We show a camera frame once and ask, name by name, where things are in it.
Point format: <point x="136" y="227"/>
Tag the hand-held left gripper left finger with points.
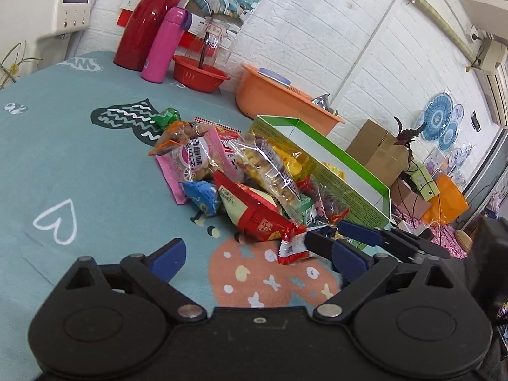
<point x="170" y="258"/>

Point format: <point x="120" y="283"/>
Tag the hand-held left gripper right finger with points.
<point x="351" y="258"/>

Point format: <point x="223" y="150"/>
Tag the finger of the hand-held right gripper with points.
<point x="319" y="244"/>
<point x="357" y="232"/>

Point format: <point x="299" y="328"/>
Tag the green cardboard box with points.
<point x="357" y="198"/>

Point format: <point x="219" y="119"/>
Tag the purple candy packet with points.
<point x="329" y="204"/>

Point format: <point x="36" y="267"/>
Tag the pink cookie packet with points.
<point x="194" y="158"/>

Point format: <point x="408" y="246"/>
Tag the tan woven basket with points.
<point x="464" y="240"/>

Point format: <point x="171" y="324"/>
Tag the small red white packet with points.
<point x="291" y="248"/>

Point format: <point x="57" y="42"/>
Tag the small green carton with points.
<point x="305" y="208"/>

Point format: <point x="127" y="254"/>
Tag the pink floral cloth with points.
<point x="440" y="238"/>

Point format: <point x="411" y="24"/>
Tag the small red snack packet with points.
<point x="305" y="185"/>

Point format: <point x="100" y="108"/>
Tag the pinkish brown box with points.
<point x="408" y="200"/>

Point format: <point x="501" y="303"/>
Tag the orange plastic bag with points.
<point x="448" y="202"/>

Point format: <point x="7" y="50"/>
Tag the small yellow snack packet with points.
<point x="333" y="170"/>

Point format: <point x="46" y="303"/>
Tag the blue snack packet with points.
<point x="200" y="196"/>

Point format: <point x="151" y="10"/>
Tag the red cream snack packet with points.
<point x="254" y="214"/>

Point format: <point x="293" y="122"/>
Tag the small light green box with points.
<point x="426" y="184"/>

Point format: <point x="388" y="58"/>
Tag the brown cardboard box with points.
<point x="373" y="143"/>

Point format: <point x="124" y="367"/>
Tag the clear biscuit packet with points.
<point x="262" y="170"/>

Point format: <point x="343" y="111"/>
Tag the dark red potted plant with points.
<point x="405" y="133"/>

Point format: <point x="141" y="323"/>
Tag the small blue patterned plate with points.
<point x="450" y="135"/>
<point x="458" y="112"/>

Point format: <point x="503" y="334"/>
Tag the orange snack packet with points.
<point x="178" y="131"/>

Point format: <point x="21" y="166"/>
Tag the metal funnel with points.
<point x="321" y="101"/>

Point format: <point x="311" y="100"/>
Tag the green candy wrapper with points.
<point x="168" y="117"/>

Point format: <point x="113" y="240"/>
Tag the red yellow striped snack packet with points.
<point x="218" y="125"/>

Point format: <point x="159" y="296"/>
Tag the large blue patterned plate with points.
<point x="436" y="115"/>

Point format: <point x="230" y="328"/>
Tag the orange plastic basin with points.
<point x="270" y="99"/>

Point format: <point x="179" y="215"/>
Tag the teal printed tablecloth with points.
<point x="59" y="147"/>

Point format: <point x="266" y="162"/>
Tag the beige standing air conditioner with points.
<point x="494" y="83"/>

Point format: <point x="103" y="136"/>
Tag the light blue lid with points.
<point x="274" y="76"/>

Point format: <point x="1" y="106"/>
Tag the red plastic basket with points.
<point x="198" y="77"/>

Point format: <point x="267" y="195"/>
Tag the pink thermos bottle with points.
<point x="162" y="47"/>

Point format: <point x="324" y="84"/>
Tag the glass jar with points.
<point x="216" y="41"/>

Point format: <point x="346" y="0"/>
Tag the red thermos jug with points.
<point x="139" y="27"/>

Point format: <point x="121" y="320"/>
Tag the beige wrapped pipe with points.
<point x="432" y="12"/>

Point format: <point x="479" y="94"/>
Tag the yellow dried twigs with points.
<point x="16" y="67"/>

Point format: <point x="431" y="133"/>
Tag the white wall conduit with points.
<point x="369" y="43"/>

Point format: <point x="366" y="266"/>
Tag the white wall monitor device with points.
<point x="75" y="12"/>

